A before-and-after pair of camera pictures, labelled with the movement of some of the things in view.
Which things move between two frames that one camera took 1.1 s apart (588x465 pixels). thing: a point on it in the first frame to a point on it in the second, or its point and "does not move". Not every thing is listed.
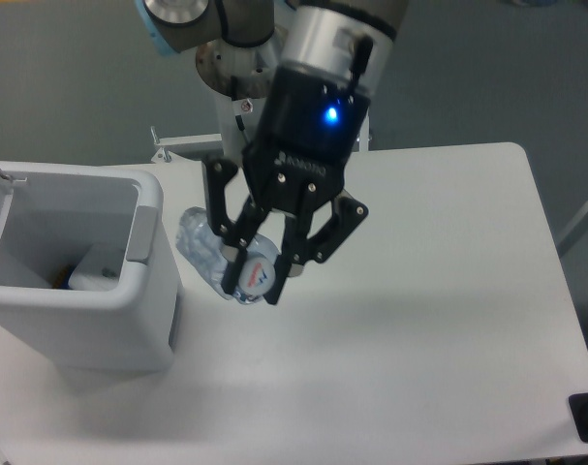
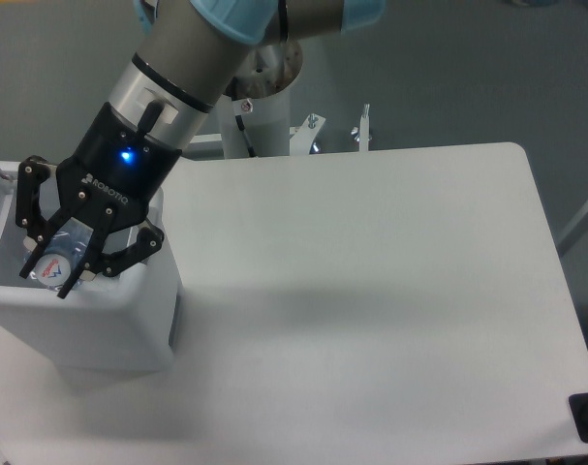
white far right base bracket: (363, 135) does not move
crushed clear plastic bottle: (203, 247) to (55, 264)
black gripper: (310, 131) to (115, 173)
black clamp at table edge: (587, 414) does not move
